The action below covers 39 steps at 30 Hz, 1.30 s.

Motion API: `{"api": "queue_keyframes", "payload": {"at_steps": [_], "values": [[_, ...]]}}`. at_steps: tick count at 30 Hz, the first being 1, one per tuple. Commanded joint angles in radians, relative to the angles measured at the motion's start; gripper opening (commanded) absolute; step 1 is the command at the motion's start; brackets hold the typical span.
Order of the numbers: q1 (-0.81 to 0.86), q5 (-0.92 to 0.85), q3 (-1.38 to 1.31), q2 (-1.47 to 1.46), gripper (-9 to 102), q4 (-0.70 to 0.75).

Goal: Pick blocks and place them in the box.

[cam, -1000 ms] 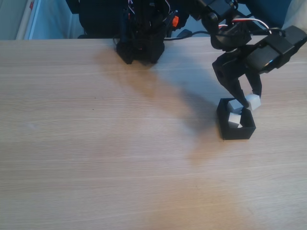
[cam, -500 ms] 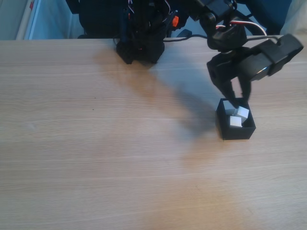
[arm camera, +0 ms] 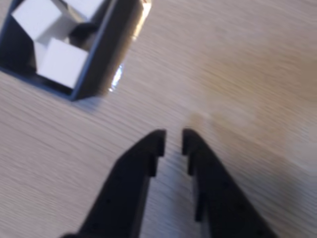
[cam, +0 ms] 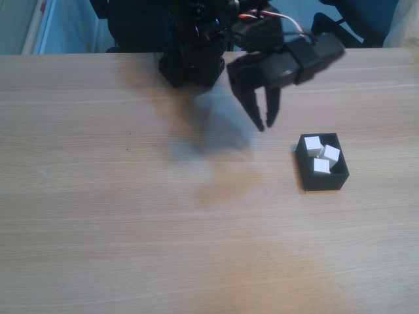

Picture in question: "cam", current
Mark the white cube block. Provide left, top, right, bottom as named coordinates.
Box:
left=304, top=135, right=323, bottom=157
left=319, top=145, right=340, bottom=164
left=313, top=158, right=331, bottom=175

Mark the black oval camera box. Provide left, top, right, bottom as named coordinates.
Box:
left=261, top=31, right=347, bottom=90

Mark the person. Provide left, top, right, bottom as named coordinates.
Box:
left=382, top=0, right=419, bottom=49

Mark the black open box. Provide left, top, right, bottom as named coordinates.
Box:
left=296, top=132, right=350, bottom=192

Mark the white and red servo wire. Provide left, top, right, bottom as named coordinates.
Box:
left=238, top=9, right=317, bottom=37

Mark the white leaning board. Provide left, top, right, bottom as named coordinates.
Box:
left=21, top=0, right=56, bottom=55

